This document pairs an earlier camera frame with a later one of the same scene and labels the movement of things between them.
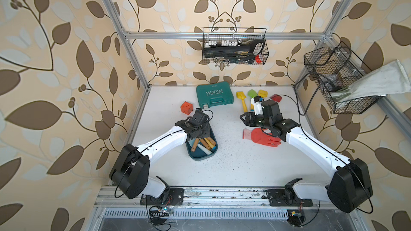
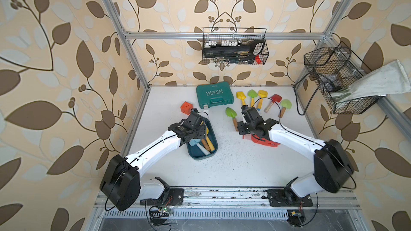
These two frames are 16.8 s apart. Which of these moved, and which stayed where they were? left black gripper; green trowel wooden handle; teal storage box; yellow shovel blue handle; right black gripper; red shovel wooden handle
Moved: green trowel wooden handle; right black gripper
Stayed: yellow shovel blue handle; left black gripper; red shovel wooden handle; teal storage box
